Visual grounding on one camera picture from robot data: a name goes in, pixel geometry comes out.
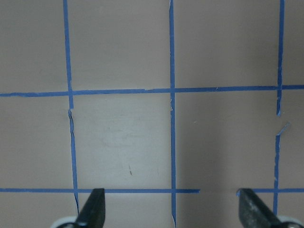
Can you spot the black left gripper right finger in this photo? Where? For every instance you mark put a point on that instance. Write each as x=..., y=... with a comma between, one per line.
x=253, y=212

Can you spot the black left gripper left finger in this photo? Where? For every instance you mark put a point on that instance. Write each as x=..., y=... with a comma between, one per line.
x=92, y=214

